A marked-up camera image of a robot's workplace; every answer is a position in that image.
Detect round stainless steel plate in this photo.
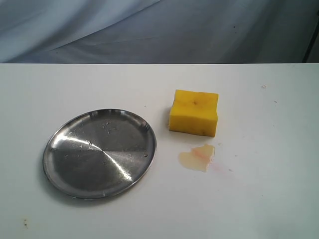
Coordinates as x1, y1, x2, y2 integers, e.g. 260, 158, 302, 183
42, 109, 157, 200

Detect black stand pole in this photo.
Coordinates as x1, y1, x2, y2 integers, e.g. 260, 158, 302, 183
302, 22, 319, 63

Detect orange liquid spill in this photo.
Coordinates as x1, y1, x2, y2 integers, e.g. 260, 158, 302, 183
178, 144, 215, 172

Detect grey fabric backdrop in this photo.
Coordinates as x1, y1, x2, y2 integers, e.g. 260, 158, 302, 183
0, 0, 319, 64

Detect yellow sponge block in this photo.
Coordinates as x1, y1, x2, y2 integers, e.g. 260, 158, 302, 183
168, 90, 219, 137

